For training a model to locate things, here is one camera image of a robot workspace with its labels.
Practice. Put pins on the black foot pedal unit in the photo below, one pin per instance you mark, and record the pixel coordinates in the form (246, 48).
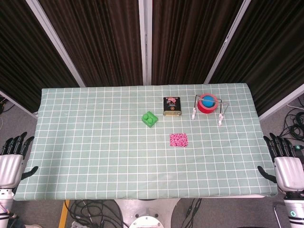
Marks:
(299, 152)

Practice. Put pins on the yellow floor tape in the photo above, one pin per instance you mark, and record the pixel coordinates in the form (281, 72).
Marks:
(64, 213)

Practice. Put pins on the green white checkered tablecloth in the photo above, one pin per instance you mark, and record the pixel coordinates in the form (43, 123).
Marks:
(95, 154)

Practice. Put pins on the black luncheon meat can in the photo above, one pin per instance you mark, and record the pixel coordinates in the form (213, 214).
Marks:
(172, 107)

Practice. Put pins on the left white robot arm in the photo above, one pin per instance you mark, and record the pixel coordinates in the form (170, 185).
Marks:
(6, 202)

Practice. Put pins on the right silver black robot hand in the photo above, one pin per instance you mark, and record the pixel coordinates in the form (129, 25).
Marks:
(289, 171)

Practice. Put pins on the dark brown curtain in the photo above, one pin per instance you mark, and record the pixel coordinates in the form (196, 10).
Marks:
(26, 54)
(99, 40)
(190, 40)
(268, 54)

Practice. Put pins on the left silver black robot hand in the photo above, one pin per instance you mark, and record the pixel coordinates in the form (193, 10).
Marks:
(10, 168)

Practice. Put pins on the red tape roll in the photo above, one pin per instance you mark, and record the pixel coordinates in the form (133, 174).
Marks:
(204, 109)

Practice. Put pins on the green toy building brick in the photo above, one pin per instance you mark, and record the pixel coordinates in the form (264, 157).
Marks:
(149, 120)

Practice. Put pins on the white frame post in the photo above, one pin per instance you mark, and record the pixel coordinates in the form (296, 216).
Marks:
(57, 42)
(225, 45)
(145, 42)

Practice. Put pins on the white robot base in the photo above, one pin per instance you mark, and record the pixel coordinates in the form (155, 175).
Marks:
(147, 202)

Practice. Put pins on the white frame floor rail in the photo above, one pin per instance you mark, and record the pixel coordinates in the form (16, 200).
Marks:
(16, 102)
(280, 102)

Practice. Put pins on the blue ball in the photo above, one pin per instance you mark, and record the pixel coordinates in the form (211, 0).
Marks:
(207, 99)

